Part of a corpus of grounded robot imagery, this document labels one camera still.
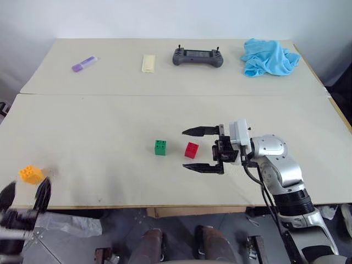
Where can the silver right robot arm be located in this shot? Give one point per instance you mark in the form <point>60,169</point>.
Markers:
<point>275,148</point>

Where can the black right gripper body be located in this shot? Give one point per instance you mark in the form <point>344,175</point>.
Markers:
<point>224,149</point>

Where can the crumpled light blue cloth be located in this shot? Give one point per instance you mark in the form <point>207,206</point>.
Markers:
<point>268,57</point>

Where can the clear plastic bag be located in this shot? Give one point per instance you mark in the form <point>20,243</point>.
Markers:
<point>74,226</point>

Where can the red studded cube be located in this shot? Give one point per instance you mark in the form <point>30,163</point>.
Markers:
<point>191,150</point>

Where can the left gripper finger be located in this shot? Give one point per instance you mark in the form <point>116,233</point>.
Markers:
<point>43,195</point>
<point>6,196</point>

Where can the cream rectangular block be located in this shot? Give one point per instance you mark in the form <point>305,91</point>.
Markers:
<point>148,63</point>

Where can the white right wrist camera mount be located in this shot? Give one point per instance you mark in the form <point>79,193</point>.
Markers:
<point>239,133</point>

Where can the green studded cube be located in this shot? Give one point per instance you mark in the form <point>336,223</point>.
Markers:
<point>160,148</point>

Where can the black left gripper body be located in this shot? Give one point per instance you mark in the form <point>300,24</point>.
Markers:
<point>16,218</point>

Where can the purple highlighter pen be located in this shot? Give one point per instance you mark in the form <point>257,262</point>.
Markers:
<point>83,64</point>

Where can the dark brown rounded shape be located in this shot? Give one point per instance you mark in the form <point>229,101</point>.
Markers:
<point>152,247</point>
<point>215,246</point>

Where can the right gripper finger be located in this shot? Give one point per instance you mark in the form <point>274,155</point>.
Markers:
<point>202,131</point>
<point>202,167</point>

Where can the yellow studded cube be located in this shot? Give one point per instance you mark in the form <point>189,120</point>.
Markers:
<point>30,174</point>

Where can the grey handheld remote controller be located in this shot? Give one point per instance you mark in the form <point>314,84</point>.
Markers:
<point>196,58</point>

